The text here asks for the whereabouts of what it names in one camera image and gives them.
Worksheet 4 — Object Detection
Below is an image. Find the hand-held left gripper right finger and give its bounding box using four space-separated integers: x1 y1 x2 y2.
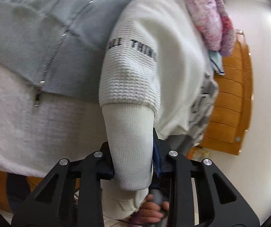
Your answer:
152 128 261 227

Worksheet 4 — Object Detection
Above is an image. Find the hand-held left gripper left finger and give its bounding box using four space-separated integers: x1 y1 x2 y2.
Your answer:
11 142 116 227

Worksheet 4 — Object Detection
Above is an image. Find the white button jacket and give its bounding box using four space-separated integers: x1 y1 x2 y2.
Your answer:
98 0 217 221

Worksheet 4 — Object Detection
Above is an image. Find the person's right hand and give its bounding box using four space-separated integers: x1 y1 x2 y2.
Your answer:
135 193 170 226

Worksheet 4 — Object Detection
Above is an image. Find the grey checkered garment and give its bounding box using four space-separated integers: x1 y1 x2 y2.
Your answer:
183 72 220 154

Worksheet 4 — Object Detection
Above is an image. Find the white fleece blanket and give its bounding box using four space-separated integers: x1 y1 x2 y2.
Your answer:
0 58 117 178

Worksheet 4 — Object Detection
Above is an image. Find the wooden bed headboard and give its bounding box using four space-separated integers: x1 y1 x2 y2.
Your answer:
187 30 255 156

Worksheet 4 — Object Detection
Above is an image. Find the striped light blue pillow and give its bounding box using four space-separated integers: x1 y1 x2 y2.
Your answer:
209 50 226 76

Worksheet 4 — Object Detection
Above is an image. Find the grey zip hoodie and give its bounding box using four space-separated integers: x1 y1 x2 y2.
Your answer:
0 0 181 103

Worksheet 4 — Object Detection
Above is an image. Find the purple floral quilt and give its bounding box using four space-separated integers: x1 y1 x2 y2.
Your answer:
181 0 237 57

